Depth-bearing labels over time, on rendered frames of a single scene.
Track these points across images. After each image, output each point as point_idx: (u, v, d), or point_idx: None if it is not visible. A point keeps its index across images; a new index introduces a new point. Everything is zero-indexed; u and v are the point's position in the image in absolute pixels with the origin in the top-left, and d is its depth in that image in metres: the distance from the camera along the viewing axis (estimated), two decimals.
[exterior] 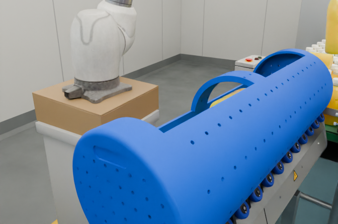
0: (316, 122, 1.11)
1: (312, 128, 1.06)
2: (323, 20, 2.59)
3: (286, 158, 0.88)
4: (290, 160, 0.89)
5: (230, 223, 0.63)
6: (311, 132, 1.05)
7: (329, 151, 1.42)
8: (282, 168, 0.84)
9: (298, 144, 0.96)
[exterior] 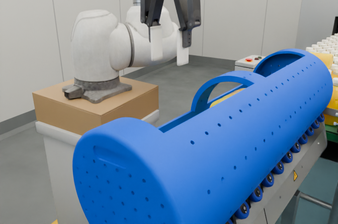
0: (316, 122, 1.11)
1: (312, 128, 1.06)
2: (323, 20, 2.59)
3: (286, 158, 0.88)
4: (290, 160, 0.89)
5: (230, 223, 0.63)
6: (311, 132, 1.05)
7: (329, 151, 1.42)
8: (282, 168, 0.84)
9: (298, 144, 0.96)
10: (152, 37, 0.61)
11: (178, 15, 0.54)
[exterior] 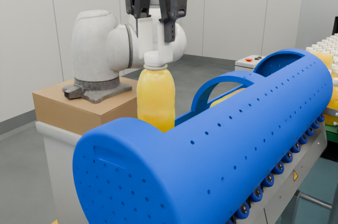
0: (316, 122, 1.11)
1: (312, 128, 1.06)
2: (323, 20, 2.59)
3: (286, 158, 0.88)
4: (290, 160, 0.89)
5: (230, 223, 0.63)
6: (311, 132, 1.05)
7: (329, 151, 1.42)
8: (282, 168, 0.84)
9: (298, 144, 0.96)
10: (140, 31, 0.50)
11: (160, 3, 0.45)
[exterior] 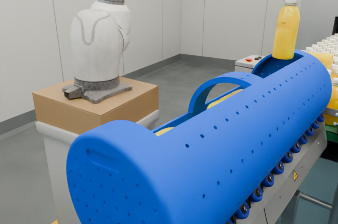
0: (316, 122, 1.11)
1: (311, 126, 1.07)
2: (323, 20, 2.59)
3: (288, 161, 0.88)
4: (291, 159, 0.89)
5: (228, 220, 0.63)
6: (312, 132, 1.05)
7: (329, 151, 1.42)
8: (282, 165, 0.85)
9: (297, 142, 0.96)
10: None
11: None
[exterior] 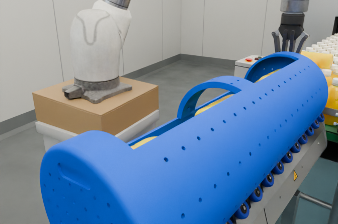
0: (316, 122, 1.11)
1: (308, 128, 1.04)
2: (323, 20, 2.59)
3: (290, 152, 0.91)
4: None
5: None
6: (310, 126, 1.06)
7: (329, 151, 1.42)
8: None
9: (294, 146, 0.94)
10: None
11: None
